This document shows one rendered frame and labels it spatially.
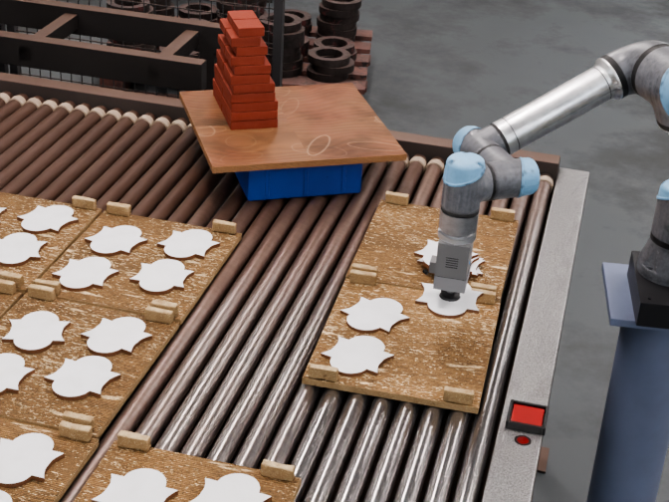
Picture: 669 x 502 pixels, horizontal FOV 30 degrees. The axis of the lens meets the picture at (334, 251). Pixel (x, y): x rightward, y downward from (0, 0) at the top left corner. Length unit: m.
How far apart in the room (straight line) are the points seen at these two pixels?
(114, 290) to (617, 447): 1.30
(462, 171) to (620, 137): 3.86
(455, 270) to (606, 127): 3.89
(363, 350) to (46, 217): 0.90
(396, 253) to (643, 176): 3.00
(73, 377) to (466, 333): 0.82
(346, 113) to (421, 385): 1.14
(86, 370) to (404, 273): 0.79
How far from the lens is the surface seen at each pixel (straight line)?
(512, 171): 2.42
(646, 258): 2.97
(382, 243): 2.96
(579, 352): 4.42
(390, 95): 6.40
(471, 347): 2.61
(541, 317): 2.78
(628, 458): 3.21
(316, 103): 3.46
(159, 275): 2.78
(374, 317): 2.66
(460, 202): 2.39
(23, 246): 2.92
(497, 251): 2.98
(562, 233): 3.15
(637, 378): 3.08
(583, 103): 2.59
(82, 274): 2.79
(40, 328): 2.61
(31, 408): 2.40
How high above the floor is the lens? 2.33
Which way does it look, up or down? 29 degrees down
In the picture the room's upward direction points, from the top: 3 degrees clockwise
